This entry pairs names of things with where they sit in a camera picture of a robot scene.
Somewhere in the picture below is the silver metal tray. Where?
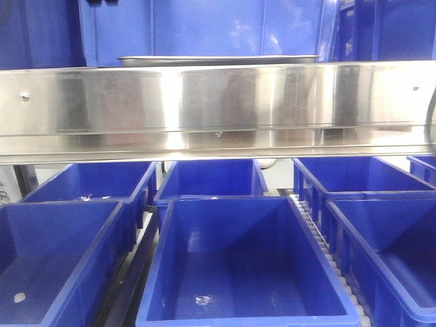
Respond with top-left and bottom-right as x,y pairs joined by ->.
118,54 -> 318,67

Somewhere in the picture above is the rear blue bin centre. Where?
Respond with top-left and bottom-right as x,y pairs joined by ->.
153,159 -> 268,227

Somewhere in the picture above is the blue bin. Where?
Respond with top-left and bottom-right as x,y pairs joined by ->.
21,161 -> 157,230
293,157 -> 435,236
1,202 -> 128,326
135,197 -> 360,326
326,198 -> 435,326
153,159 -> 268,227
406,155 -> 436,185

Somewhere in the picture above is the rear blue bin left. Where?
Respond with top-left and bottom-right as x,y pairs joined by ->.
21,161 -> 157,230

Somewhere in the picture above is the lower blue bin centre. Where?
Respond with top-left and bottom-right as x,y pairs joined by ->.
135,197 -> 360,326

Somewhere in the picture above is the rear blue bin right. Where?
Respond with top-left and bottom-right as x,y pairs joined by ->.
293,157 -> 435,236

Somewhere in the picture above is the upper blue crate centre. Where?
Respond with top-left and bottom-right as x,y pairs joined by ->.
79,1 -> 340,67

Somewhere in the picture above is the blue crate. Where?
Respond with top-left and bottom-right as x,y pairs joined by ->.
332,1 -> 435,61
79,1 -> 340,67

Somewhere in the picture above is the lower blue bin right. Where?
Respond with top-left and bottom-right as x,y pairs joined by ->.
326,198 -> 435,326

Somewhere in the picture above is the lower blue bin left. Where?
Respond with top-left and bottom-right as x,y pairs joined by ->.
1,202 -> 128,326

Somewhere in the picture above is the upper blue crate right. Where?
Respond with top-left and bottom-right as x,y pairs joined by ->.
332,1 -> 435,61

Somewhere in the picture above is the far right blue bin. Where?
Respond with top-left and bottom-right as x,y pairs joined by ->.
406,155 -> 436,185

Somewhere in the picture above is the roller conveyor track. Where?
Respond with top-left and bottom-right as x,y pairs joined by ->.
290,193 -> 372,326

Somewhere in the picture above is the stainless steel shelf front rail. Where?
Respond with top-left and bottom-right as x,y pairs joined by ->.
1,61 -> 435,165

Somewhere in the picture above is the left screw in rail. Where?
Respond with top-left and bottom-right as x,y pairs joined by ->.
20,92 -> 30,102

